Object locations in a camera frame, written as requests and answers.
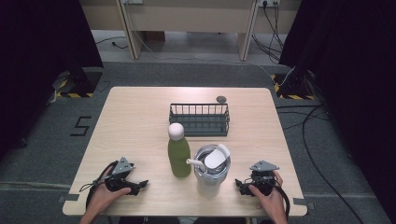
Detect person's right hand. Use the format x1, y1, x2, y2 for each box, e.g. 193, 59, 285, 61
248, 170, 290, 219

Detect black wire basket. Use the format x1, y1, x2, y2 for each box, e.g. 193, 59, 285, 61
168, 103, 231, 138

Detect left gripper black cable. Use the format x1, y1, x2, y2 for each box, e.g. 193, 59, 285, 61
78, 160, 120, 210

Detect black floor cable with plug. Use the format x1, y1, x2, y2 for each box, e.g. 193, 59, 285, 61
94, 35, 129, 49

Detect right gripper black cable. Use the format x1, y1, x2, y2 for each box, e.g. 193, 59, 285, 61
274, 178, 291, 222

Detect grey tape strip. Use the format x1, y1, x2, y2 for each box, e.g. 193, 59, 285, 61
292, 197, 316, 210
57, 193, 80, 203

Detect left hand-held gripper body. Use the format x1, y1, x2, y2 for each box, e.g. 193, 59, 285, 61
104, 156, 141, 192

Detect bundle of black wall cables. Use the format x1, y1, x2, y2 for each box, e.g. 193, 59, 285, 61
250, 1, 286, 64

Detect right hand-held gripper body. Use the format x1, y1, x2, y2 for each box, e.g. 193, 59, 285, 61
247, 160, 280, 197

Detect white tumbler with straw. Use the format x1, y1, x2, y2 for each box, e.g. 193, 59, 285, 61
186, 143, 233, 200

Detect long black floor cables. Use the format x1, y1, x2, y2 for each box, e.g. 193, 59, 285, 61
275, 104, 366, 224

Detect black stand base striped tape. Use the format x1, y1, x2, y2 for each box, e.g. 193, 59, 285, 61
50, 66, 104, 99
270, 68, 316, 101

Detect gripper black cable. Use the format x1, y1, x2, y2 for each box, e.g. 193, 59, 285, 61
78, 160, 120, 210
274, 178, 291, 222

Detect white wall socket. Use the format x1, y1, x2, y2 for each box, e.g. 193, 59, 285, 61
258, 0, 281, 8

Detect green bottle with white cap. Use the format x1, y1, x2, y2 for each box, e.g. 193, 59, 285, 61
167, 122, 192, 179

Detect beige desk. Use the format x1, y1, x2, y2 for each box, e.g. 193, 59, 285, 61
78, 0, 303, 62

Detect black curtain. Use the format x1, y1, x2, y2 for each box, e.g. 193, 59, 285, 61
0, 0, 105, 163
277, 0, 396, 224

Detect brown box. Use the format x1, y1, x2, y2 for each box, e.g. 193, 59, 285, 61
145, 30, 166, 43

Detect person's left hand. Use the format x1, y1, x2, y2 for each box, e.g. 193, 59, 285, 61
85, 166, 132, 216

